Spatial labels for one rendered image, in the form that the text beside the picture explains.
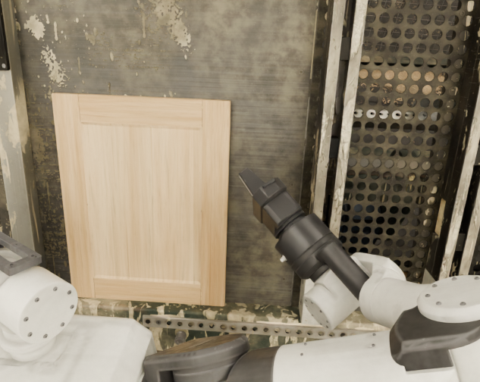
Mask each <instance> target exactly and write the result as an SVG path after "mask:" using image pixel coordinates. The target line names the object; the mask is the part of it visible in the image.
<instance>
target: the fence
mask: <svg viewBox="0 0 480 382"><path fill-rule="evenodd" d="M1 1H2V12H3V18H4V24H5V35H6V40H7V47H8V57H9V63H10V70H0V159H1V164H2V173H3V179H4V184H5V194H6V199H7V204H8V213H9V219H10V225H11V234H12V238H13V239H14V240H17V241H18V242H19V243H21V244H23V245H25V246H26V247H28V248H30V249H32V250H33V251H35V252H37V253H39V254H40V255H41V256H42V263H40V264H38V265H35V266H40V267H42V268H45V269H46V270H47V268H46V262H45V250H44V244H43V238H42V226H41V220H40V213H39V202H38V196H37V189H36V178H35V171H34V165H33V153H32V147H31V141H30V129H29V123H28V116H27V104H26V98H25V92H24V80H23V74H22V67H21V61H20V49H19V43H18V37H17V25H16V19H15V13H14V1H13V0H1Z"/></svg>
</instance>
